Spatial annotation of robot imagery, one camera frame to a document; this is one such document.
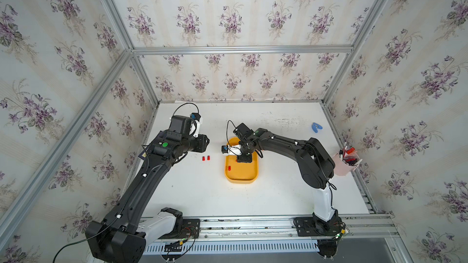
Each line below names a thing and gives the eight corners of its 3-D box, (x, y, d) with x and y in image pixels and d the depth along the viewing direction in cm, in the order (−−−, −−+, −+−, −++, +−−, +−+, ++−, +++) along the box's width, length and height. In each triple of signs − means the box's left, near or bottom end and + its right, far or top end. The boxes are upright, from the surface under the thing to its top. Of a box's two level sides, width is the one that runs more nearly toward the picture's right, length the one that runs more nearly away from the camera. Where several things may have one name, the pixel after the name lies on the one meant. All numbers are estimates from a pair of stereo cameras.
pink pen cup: (329, 176, 91) (342, 164, 80) (323, 159, 97) (334, 146, 86) (348, 176, 91) (364, 164, 80) (341, 159, 97) (355, 146, 86)
